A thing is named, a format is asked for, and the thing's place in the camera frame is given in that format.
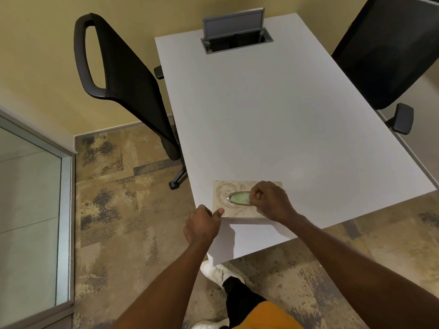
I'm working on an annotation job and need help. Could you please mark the person's right forearm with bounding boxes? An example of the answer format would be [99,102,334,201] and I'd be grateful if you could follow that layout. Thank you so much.
[281,214,439,329]

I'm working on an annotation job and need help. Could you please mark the glass door with metal frame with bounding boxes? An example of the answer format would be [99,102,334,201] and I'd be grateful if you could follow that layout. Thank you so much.
[0,105,76,329]

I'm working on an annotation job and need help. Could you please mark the beige patterned tissue box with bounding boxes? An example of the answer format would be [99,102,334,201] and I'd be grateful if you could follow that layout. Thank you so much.
[213,180,285,219]

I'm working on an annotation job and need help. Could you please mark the person's left hand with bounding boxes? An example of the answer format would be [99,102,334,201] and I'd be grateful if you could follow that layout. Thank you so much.
[183,204,225,245]

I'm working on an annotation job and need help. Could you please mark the grey table cable box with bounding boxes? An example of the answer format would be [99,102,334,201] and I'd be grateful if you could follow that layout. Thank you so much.
[201,8,274,54]

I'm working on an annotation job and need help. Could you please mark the person's right hand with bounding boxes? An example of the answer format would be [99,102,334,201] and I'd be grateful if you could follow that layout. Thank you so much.
[249,181,298,226]

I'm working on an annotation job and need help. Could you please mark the person's left forearm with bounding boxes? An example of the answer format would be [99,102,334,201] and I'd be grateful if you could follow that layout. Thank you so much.
[109,236,215,329]

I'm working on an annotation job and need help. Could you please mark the person's orange shirt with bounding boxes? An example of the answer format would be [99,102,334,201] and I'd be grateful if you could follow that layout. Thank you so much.
[233,301,305,329]

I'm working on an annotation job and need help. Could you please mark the person's black trouser leg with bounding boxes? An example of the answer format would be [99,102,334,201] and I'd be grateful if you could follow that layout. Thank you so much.
[223,277,267,328]

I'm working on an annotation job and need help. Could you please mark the white shoe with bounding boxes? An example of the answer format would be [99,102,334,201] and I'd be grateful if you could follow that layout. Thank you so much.
[191,318,230,329]
[200,260,246,288]

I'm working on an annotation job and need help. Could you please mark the black mesh office chair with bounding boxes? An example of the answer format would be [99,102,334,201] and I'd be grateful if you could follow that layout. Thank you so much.
[331,0,439,135]
[74,13,188,191]

